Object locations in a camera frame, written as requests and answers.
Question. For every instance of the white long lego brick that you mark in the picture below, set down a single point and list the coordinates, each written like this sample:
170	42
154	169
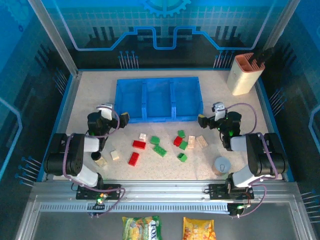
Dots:
191	142
102	162
201	141

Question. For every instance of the green square lego brick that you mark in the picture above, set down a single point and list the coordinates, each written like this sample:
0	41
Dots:
155	140
183	145
182	157
181	134

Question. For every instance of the red long lego brick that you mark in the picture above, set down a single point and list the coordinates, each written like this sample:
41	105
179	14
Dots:
139	144
133	159

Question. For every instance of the green eight-stud lego brick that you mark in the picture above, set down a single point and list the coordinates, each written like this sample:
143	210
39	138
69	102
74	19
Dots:
160	150

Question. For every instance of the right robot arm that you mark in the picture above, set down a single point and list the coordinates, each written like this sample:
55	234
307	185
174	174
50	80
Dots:
260	155

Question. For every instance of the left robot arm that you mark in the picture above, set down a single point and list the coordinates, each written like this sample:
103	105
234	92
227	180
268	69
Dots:
75	155

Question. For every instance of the white square lego brick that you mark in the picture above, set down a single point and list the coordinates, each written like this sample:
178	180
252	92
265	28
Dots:
143	137
114	155

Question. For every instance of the red small lego brick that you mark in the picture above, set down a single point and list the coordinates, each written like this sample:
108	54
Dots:
177	141

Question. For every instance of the blue three-compartment bin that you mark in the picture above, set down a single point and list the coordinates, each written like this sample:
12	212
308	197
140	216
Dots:
157	95

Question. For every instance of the metal tin can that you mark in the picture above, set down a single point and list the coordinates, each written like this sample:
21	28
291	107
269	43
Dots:
222	166

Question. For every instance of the cream utensil holder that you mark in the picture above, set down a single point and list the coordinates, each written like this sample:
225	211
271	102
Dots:
241	80

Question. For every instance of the black utensils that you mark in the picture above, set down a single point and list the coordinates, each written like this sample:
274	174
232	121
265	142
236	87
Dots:
260	58

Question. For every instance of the yellow snack bag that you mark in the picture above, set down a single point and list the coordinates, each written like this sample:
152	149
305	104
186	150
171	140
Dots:
198	228

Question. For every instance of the green snack bag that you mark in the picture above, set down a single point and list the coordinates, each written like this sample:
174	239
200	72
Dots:
141	228

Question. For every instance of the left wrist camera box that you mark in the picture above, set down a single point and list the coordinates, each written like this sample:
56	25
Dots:
107	113

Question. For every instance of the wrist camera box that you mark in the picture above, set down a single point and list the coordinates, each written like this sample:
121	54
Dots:
220	112
107	113

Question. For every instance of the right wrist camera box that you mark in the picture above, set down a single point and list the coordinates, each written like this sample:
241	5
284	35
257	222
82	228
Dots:
220	112

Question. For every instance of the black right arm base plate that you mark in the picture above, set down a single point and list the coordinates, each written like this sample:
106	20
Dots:
217	192

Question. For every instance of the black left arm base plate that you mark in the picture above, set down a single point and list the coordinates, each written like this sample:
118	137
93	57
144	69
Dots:
112	192

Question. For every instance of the aluminium frame beam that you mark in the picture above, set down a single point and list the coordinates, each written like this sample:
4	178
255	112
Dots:
162	188

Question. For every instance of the aluminium frame post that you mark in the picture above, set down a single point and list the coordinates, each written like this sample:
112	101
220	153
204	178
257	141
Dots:
57	37
280	22

